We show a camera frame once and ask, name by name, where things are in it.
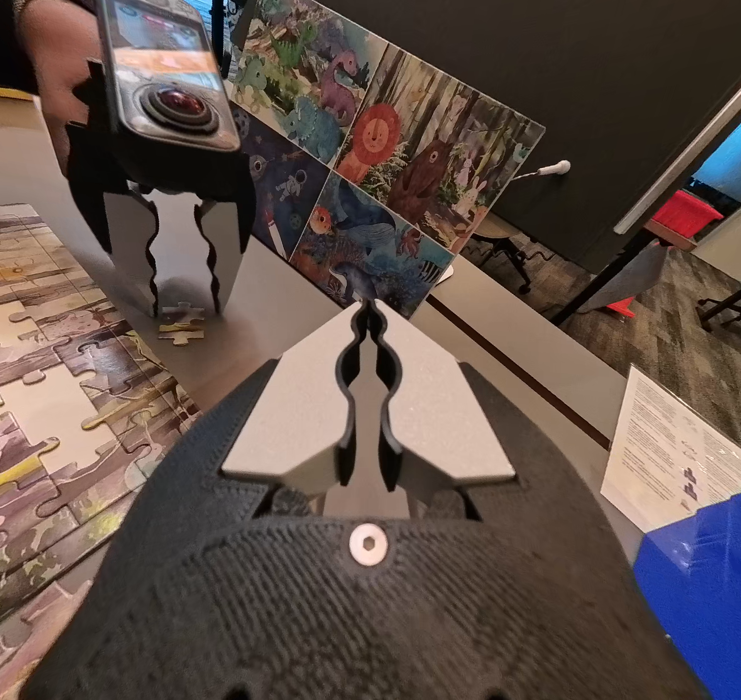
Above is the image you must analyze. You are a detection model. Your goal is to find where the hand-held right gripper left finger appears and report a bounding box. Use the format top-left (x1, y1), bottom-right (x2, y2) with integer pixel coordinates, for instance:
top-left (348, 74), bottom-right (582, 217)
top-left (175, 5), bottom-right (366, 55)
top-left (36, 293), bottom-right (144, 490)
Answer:
top-left (221, 299), bottom-right (371, 507)

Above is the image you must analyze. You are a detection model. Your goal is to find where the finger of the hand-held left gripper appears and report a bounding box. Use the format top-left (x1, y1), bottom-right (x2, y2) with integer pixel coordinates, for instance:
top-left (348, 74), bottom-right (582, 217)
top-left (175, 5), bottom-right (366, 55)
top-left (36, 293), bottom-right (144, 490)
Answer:
top-left (193, 195), bottom-right (247, 315)
top-left (103, 187), bottom-right (162, 320)

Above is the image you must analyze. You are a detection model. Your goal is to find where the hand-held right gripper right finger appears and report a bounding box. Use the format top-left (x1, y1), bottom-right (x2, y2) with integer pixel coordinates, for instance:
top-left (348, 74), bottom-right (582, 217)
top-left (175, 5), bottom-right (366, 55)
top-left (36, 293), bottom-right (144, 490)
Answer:
top-left (370, 299), bottom-right (517, 507)

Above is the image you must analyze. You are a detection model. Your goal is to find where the yellow streaked puzzle piece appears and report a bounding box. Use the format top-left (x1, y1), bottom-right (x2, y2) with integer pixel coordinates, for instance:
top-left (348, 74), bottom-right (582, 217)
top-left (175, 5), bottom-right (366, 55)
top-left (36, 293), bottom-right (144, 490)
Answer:
top-left (156, 324), bottom-right (205, 346)

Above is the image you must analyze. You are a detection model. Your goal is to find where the forest animal jigsaw puzzle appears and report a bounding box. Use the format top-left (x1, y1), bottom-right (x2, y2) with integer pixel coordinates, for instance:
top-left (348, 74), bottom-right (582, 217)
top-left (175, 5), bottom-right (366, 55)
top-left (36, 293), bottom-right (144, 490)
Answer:
top-left (0, 202), bottom-right (203, 683)

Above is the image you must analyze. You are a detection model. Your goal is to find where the person's left hand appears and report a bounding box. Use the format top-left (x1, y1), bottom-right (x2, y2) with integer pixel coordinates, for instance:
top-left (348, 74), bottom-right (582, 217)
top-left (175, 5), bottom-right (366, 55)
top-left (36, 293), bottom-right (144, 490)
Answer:
top-left (16, 0), bottom-right (117, 176)

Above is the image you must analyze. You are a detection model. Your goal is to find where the illustrated puzzle box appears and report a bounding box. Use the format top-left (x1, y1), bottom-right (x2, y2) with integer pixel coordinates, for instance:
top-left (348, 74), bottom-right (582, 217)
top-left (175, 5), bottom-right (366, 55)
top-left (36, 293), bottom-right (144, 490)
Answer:
top-left (228, 0), bottom-right (546, 321)

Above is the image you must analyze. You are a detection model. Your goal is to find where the printed instruction sheet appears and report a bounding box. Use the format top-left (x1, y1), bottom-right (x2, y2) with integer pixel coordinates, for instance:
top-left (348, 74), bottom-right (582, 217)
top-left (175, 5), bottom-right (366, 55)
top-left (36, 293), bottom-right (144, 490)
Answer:
top-left (599, 364), bottom-right (741, 533)

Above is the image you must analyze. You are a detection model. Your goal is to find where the blue plastic bin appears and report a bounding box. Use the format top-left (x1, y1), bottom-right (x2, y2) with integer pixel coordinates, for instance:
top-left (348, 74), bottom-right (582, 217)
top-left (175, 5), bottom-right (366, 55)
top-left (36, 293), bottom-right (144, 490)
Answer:
top-left (632, 492), bottom-right (741, 700)

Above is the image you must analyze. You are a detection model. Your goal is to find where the red cloth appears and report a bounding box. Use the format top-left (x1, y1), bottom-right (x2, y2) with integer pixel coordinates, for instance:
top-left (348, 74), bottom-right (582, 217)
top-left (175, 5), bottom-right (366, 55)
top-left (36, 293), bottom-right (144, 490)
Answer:
top-left (651, 189), bottom-right (724, 237)

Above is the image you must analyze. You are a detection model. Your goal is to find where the grey metal tube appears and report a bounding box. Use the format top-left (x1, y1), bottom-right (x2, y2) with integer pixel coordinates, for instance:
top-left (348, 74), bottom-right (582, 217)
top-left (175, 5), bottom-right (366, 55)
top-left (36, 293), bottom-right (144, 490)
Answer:
top-left (612, 89), bottom-right (741, 236)

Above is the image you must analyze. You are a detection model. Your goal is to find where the black partition panel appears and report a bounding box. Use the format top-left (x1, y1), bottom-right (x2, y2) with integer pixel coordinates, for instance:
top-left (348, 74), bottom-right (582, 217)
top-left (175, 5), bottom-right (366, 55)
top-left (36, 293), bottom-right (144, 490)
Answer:
top-left (255, 0), bottom-right (741, 275)

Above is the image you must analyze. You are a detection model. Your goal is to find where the white cable plug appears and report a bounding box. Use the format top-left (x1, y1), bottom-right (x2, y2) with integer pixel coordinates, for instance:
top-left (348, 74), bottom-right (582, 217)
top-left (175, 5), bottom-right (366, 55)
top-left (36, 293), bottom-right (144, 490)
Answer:
top-left (512, 159), bottom-right (571, 182)

